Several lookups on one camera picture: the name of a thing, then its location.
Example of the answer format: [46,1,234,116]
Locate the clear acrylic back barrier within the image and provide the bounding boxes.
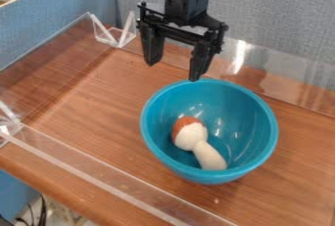
[121,11,335,118]

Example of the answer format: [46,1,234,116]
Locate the white brown toy mushroom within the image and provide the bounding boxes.
[171,116,226,170]

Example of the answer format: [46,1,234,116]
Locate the blue plastic bowl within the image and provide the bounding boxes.
[139,78,278,185]

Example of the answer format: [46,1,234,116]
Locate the black floor cables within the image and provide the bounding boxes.
[0,194,49,226]

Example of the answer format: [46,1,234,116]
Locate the clear acrylic front barrier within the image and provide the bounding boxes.
[0,124,237,226]

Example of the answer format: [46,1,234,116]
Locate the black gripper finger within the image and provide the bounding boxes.
[139,23,164,67]
[188,41,215,81]

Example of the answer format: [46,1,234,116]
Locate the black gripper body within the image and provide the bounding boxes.
[138,1,229,46]

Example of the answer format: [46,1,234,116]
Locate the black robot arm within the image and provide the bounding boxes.
[138,0,229,81]

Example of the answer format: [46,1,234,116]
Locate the clear acrylic corner bracket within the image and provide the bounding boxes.
[88,12,136,48]

